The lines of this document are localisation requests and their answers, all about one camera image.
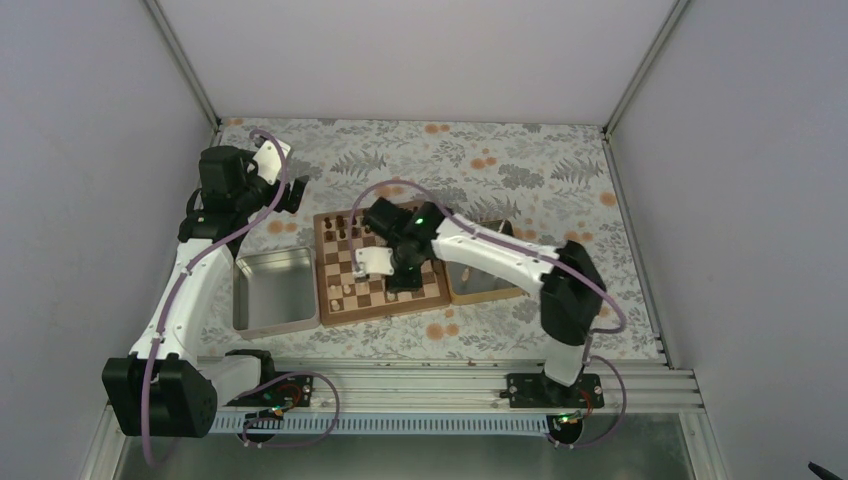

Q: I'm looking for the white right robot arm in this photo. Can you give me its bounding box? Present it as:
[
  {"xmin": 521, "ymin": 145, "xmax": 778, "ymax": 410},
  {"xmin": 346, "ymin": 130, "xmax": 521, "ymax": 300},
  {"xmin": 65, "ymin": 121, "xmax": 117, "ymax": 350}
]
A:
[{"xmin": 353, "ymin": 198, "xmax": 607, "ymax": 409}]

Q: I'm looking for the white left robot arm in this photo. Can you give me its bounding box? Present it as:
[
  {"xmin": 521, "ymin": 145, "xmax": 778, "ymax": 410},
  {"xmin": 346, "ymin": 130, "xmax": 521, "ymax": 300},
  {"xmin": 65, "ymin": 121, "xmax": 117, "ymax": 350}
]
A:
[{"xmin": 102, "ymin": 138, "xmax": 308, "ymax": 438}]

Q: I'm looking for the wooden chess board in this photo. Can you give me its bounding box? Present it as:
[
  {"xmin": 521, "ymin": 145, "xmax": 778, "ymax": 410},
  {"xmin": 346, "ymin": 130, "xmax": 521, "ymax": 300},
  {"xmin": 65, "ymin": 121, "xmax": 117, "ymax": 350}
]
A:
[{"xmin": 313, "ymin": 209, "xmax": 450, "ymax": 327}]

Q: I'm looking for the yellow tin box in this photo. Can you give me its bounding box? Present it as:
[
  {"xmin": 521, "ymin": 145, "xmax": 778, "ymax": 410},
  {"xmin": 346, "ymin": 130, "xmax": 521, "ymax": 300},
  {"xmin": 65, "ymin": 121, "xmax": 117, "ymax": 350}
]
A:
[{"xmin": 438, "ymin": 219, "xmax": 531, "ymax": 307}]

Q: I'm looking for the silver empty tin box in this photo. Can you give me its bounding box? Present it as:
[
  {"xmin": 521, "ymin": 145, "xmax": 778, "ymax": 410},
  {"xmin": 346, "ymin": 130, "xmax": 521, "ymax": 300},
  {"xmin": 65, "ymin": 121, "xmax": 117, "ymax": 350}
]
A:
[{"xmin": 233, "ymin": 247, "xmax": 320, "ymax": 340}]

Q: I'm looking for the floral table mat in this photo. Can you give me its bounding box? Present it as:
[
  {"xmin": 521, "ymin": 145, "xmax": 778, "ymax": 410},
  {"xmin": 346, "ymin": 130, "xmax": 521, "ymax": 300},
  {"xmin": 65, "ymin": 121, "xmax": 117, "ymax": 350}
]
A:
[{"xmin": 221, "ymin": 117, "xmax": 661, "ymax": 362}]

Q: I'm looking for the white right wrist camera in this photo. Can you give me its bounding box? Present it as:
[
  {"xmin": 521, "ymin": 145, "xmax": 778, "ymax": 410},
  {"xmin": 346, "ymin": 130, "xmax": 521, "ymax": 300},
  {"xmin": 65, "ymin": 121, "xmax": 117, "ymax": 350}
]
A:
[{"xmin": 352, "ymin": 246, "xmax": 395, "ymax": 278}]

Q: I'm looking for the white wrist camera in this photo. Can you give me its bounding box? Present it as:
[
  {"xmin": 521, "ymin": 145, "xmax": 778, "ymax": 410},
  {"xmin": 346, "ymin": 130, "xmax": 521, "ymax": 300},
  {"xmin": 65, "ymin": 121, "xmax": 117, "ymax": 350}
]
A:
[
  {"xmin": 352, "ymin": 246, "xmax": 395, "ymax": 278},
  {"xmin": 253, "ymin": 137, "xmax": 291, "ymax": 185}
]

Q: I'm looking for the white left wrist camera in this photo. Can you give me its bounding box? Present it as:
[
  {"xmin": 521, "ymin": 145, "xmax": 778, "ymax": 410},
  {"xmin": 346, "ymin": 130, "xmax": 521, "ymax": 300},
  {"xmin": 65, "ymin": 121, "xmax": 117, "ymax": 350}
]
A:
[{"xmin": 253, "ymin": 137, "xmax": 291, "ymax": 185}]

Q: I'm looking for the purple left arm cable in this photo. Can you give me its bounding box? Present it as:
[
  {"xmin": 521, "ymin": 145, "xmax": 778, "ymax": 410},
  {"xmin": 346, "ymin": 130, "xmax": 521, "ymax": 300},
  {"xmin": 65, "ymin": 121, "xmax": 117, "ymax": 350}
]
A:
[{"xmin": 139, "ymin": 129, "xmax": 291, "ymax": 468}]

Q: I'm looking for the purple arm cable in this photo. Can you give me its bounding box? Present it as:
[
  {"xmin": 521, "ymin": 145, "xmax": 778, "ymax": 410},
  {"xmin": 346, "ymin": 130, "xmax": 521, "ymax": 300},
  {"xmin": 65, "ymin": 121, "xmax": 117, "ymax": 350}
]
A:
[
  {"xmin": 347, "ymin": 178, "xmax": 628, "ymax": 452},
  {"xmin": 139, "ymin": 129, "xmax": 291, "ymax": 468}
]

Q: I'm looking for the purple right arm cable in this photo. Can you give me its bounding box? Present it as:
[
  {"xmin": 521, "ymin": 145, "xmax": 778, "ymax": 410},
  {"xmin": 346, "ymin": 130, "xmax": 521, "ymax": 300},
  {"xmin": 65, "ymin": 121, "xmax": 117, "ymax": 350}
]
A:
[{"xmin": 347, "ymin": 178, "xmax": 628, "ymax": 452}]

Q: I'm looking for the aluminium mounting rail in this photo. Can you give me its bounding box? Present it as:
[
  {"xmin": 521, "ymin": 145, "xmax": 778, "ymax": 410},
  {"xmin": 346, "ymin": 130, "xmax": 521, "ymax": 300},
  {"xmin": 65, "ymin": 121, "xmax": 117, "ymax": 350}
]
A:
[{"xmin": 198, "ymin": 357, "xmax": 705, "ymax": 437}]

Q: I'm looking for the aluminium frame post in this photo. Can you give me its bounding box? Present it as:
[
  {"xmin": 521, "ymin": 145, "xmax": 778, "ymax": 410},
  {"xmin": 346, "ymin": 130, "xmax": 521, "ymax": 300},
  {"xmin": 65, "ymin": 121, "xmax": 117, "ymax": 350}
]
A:
[{"xmin": 141, "ymin": 0, "xmax": 221, "ymax": 132}]

